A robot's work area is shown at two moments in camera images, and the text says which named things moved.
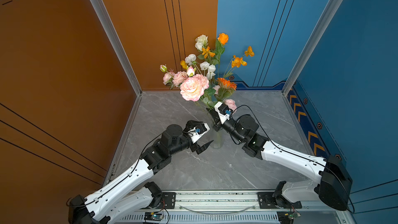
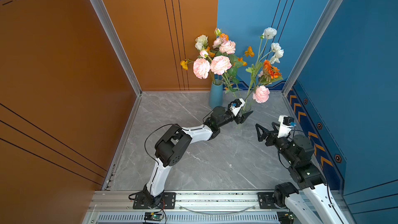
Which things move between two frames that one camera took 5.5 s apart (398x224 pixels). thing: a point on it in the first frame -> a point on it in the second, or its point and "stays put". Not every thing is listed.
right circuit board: (287, 217) stays put
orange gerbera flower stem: (227, 88) -> (269, 73)
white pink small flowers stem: (204, 66) -> (269, 33)
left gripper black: (195, 147) -> (240, 119)
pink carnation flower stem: (172, 79) -> (227, 46)
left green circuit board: (153, 216) stays put
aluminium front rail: (238, 208) stays put
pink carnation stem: (196, 88) -> (219, 65)
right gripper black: (216, 119) -> (272, 135)
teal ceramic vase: (211, 85) stays put
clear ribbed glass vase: (218, 138) -> (247, 106)
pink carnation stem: (230, 103) -> (260, 94)
